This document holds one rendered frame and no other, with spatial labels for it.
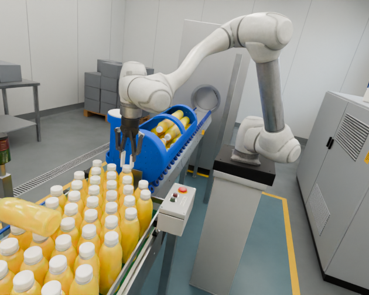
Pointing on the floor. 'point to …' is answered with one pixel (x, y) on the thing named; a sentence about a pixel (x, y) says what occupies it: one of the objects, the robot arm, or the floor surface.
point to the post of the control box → (167, 263)
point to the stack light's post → (4, 188)
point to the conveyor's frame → (142, 265)
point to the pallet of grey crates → (106, 89)
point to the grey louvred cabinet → (345, 191)
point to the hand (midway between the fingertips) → (127, 160)
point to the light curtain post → (224, 122)
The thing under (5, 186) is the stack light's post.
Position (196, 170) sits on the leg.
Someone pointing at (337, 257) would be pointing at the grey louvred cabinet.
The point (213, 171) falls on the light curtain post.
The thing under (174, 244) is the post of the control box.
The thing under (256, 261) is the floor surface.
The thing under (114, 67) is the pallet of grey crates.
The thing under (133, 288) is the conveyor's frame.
